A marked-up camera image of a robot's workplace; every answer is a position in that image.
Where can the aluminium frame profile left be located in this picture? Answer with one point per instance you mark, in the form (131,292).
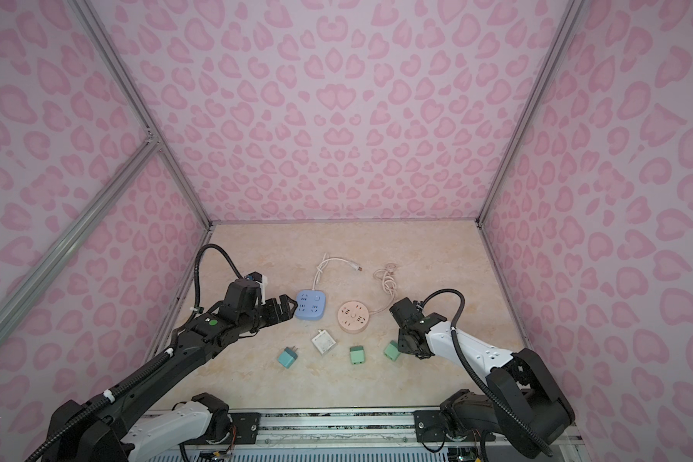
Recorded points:
(16,306)

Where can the pink round power strip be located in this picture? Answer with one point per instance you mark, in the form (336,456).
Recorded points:
(353,316)

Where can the green plug adapter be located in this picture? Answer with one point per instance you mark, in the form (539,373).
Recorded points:
(391,351)
(357,355)

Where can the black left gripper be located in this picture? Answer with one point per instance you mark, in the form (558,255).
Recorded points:
(269,311)

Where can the green plug adapter middle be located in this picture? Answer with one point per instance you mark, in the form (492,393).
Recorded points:
(357,355)

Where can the teal plug adapter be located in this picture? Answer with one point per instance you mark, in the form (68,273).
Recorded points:
(288,357)

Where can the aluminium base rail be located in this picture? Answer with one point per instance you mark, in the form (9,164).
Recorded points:
(311,434)

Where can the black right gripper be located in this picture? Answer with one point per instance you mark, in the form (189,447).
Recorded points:
(401,322)

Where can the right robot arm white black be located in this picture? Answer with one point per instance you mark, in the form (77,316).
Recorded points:
(517,397)

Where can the green plug adapter right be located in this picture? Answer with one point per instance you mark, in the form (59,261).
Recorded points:
(391,351)

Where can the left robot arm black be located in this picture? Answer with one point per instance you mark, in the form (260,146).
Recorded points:
(95,429)

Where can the white square plug adapter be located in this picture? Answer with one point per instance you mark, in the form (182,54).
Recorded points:
(323,342)

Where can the blue square power strip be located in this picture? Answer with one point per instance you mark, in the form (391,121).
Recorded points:
(311,305)

